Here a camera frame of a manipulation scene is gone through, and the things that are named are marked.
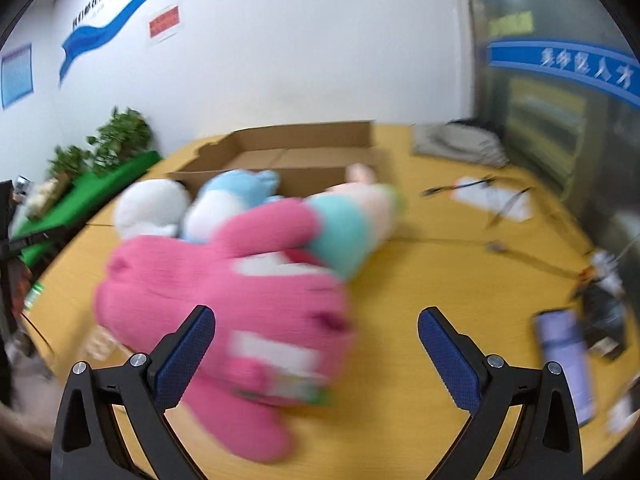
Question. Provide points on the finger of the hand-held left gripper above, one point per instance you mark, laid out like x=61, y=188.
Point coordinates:
x=50, y=237

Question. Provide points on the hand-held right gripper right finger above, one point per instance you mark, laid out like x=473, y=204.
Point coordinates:
x=447, y=360

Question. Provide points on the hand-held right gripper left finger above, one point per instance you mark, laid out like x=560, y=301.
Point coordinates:
x=187, y=360

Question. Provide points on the large pink plush toy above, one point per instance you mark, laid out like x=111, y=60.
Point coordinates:
x=210, y=280

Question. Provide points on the pig plush toy teal dress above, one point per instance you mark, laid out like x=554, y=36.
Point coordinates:
x=340, y=230

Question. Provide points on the blue and white plush toy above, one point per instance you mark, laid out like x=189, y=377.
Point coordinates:
x=235, y=187

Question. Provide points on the brown cardboard box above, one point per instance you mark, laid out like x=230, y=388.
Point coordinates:
x=310, y=137

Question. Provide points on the white flower arrangement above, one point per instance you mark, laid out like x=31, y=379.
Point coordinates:
x=45, y=195

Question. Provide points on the green cloth covered table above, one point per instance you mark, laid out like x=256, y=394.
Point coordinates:
x=100, y=185

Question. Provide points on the small potted green plant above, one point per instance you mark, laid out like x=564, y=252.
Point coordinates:
x=70, y=160

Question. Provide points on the smartphone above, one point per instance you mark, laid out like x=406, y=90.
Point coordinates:
x=565, y=365

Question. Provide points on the large potted green plant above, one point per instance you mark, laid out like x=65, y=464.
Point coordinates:
x=122, y=132

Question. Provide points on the black pouch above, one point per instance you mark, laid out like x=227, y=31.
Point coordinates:
x=602, y=315

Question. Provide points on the white paper sheet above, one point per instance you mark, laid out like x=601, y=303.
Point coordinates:
x=475, y=197

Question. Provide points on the blue door sign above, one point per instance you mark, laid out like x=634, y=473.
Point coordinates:
x=550, y=62

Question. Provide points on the yellow notes on glass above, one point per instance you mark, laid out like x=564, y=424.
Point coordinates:
x=510, y=24

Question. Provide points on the blue framed wall poster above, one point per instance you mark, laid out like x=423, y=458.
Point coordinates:
x=16, y=77

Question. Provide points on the blue wave wall decal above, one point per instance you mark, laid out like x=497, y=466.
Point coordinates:
x=85, y=40

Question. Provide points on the red and white wall notice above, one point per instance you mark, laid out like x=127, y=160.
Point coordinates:
x=164, y=22

